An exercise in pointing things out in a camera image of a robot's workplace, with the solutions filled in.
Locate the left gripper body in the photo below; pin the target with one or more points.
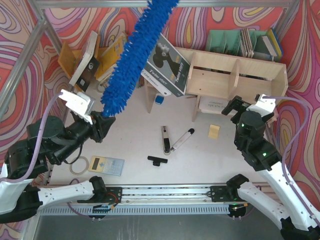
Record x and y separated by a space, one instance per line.
97 129

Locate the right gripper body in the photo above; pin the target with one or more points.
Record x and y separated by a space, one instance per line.
238 105

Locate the white black utility knife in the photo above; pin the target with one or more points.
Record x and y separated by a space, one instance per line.
182 139

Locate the blue microfiber duster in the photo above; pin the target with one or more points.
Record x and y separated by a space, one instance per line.
133 59

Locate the white black stapler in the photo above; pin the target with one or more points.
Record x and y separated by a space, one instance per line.
165 140

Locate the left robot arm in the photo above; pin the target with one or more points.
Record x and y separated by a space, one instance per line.
26 159

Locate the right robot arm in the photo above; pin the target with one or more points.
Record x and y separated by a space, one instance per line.
294 214

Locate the light wooden bookshelf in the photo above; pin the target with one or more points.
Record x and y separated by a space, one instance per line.
225 76

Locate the pink pig figurine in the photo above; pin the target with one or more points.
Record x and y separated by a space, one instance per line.
273 118

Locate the yellow sticky note pad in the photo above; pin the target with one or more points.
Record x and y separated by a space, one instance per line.
214 131

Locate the blue yellow calculator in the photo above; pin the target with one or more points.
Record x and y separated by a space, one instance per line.
106 165

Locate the clear tape roll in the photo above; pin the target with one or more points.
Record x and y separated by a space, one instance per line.
80 166

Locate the white black paperback book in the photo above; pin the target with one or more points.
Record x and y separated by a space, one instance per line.
86 64

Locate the green desk organizer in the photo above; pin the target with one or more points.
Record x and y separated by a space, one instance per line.
247 43

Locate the black small tool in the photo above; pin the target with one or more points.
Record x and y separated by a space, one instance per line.
156 161

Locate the blue white eraser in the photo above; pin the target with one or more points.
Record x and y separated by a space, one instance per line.
159 99

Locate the blue covered book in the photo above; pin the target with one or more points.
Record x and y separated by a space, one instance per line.
275 42

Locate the yellow book stack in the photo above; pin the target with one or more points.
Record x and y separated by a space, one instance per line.
108 59

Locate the white Chokladfabriken book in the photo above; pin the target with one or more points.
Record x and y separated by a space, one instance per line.
155 83

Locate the black white Twins story book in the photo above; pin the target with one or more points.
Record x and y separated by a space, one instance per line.
168 66

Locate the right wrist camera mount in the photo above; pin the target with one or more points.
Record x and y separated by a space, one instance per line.
265 105

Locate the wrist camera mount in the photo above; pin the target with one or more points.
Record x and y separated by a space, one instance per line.
80 103
265 105

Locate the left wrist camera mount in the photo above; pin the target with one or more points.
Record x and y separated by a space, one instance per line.
80 103

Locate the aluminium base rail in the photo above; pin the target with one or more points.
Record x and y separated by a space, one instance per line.
165 193

